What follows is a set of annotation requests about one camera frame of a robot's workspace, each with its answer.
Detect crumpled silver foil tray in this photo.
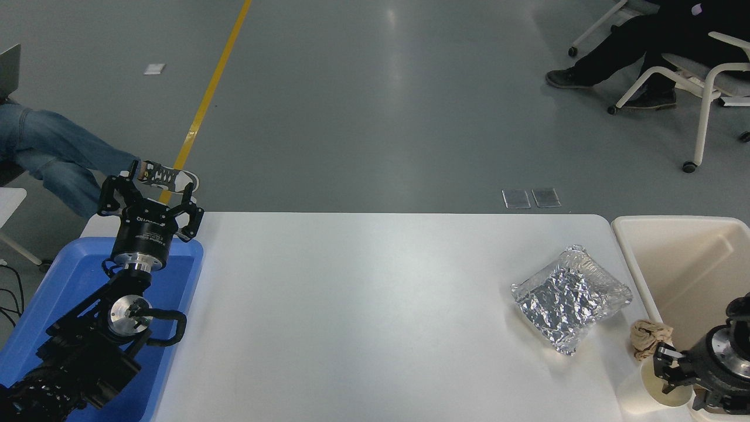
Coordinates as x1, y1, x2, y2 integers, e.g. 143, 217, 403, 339
511, 245, 633, 356

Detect white wheeled chair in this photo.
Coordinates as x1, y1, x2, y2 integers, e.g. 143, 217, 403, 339
567, 0, 660, 57
607, 32, 750, 173

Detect black floor cables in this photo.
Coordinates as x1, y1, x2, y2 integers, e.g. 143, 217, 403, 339
0, 261, 25, 329

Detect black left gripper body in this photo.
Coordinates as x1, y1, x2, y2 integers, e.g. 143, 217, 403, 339
111, 202, 180, 263

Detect large pale bin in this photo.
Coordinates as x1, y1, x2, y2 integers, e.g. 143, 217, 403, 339
611, 216, 750, 422

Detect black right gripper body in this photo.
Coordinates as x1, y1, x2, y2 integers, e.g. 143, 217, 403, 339
686, 334, 750, 400

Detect black seat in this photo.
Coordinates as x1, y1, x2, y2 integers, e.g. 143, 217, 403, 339
0, 161, 26, 188

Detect person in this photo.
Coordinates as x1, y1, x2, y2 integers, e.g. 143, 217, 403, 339
0, 100, 200, 219
545, 0, 750, 110

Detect blue plastic tray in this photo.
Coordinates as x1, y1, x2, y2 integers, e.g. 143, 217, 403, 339
0, 236, 204, 422

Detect white paper cup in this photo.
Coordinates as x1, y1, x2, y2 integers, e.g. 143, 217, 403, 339
616, 353, 696, 418

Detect crumpled tan paper ball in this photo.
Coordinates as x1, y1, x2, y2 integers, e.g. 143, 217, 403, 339
630, 319, 674, 362

